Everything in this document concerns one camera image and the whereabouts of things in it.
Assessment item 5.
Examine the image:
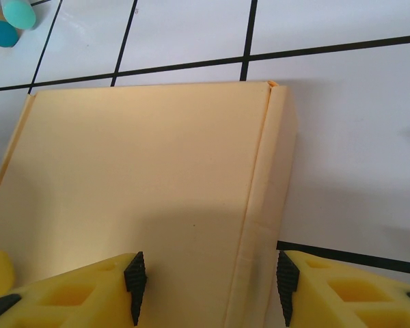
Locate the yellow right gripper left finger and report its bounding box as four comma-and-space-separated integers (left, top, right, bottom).
0, 251, 148, 328

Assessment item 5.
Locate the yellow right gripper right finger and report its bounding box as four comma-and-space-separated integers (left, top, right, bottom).
275, 250, 410, 328

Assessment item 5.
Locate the yellow paper box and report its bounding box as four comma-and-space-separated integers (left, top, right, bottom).
0, 80, 300, 328

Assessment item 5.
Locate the light blue toy trowel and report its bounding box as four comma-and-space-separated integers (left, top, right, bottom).
1, 0, 37, 31

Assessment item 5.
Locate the teal toy rake orange handle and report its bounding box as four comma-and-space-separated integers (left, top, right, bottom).
0, 0, 21, 49

